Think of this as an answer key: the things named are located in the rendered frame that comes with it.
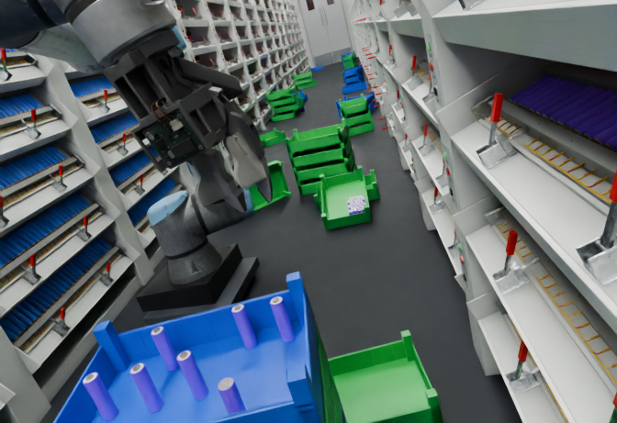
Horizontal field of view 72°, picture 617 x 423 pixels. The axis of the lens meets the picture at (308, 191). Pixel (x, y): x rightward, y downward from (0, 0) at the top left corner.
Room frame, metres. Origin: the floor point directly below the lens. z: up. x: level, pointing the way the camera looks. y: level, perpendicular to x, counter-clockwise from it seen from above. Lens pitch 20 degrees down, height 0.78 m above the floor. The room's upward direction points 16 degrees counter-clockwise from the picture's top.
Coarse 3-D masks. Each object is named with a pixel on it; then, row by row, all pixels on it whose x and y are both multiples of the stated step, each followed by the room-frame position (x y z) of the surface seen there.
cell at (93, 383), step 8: (88, 376) 0.43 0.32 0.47; (96, 376) 0.43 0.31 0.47; (88, 384) 0.42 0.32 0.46; (96, 384) 0.43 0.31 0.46; (104, 384) 0.44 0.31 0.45; (88, 392) 0.43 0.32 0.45; (96, 392) 0.42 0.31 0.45; (104, 392) 0.43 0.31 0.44; (96, 400) 0.42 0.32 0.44; (104, 400) 0.43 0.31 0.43; (112, 400) 0.43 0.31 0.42; (104, 408) 0.42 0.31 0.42; (112, 408) 0.43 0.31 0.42; (104, 416) 0.42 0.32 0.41; (112, 416) 0.43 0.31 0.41
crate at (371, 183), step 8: (368, 176) 2.00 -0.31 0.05; (320, 184) 2.05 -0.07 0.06; (368, 184) 2.01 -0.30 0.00; (376, 184) 1.81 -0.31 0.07; (320, 192) 2.03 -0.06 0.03; (368, 192) 1.81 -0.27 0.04; (376, 192) 1.81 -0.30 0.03; (320, 200) 1.85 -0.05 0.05; (368, 200) 1.82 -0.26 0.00; (320, 208) 1.86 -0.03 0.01
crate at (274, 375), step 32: (288, 288) 0.50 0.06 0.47; (192, 320) 0.52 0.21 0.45; (224, 320) 0.52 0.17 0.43; (256, 320) 0.52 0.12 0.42; (96, 352) 0.50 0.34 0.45; (128, 352) 0.53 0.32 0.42; (192, 352) 0.51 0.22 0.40; (224, 352) 0.49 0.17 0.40; (256, 352) 0.47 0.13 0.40; (288, 352) 0.46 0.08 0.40; (128, 384) 0.48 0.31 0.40; (160, 384) 0.46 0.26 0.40; (256, 384) 0.41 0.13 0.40; (288, 384) 0.32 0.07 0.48; (320, 384) 0.39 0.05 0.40; (64, 416) 0.40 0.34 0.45; (96, 416) 0.44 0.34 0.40; (128, 416) 0.42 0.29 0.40; (160, 416) 0.41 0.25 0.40; (192, 416) 0.39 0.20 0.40; (224, 416) 0.33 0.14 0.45; (256, 416) 0.32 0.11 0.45; (288, 416) 0.32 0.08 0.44; (320, 416) 0.33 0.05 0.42
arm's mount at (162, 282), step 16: (224, 256) 1.38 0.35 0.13; (240, 256) 1.45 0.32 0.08; (224, 272) 1.32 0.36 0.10; (144, 288) 1.33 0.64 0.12; (160, 288) 1.28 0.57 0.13; (176, 288) 1.24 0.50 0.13; (192, 288) 1.22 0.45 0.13; (208, 288) 1.20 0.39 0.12; (224, 288) 1.28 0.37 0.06; (144, 304) 1.27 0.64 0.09; (160, 304) 1.26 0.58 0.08; (176, 304) 1.24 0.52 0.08; (192, 304) 1.22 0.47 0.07; (208, 304) 1.21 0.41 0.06
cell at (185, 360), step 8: (184, 352) 0.43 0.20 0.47; (184, 360) 0.42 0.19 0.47; (192, 360) 0.42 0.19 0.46; (184, 368) 0.42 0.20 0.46; (192, 368) 0.42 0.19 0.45; (192, 376) 0.42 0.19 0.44; (200, 376) 0.42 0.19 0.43; (192, 384) 0.42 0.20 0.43; (200, 384) 0.42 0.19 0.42; (192, 392) 0.42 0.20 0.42; (200, 392) 0.42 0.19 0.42
